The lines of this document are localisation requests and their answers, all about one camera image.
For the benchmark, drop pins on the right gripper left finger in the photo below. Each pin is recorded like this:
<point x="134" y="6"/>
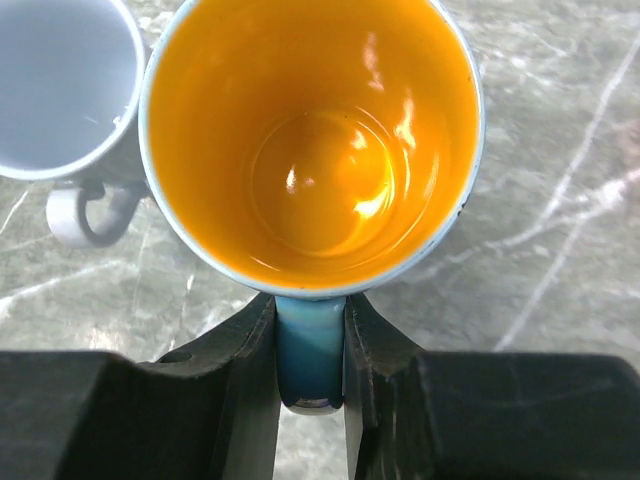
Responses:
<point x="206" y="410"/>

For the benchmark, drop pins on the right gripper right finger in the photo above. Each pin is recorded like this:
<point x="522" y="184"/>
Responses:
<point x="417" y="414"/>

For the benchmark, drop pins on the blue mug orange inside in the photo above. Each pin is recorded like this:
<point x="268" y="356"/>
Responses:
<point x="311" y="150"/>

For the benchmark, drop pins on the white grey mug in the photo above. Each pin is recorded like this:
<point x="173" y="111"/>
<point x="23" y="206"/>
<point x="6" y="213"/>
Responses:
<point x="71" y="80"/>

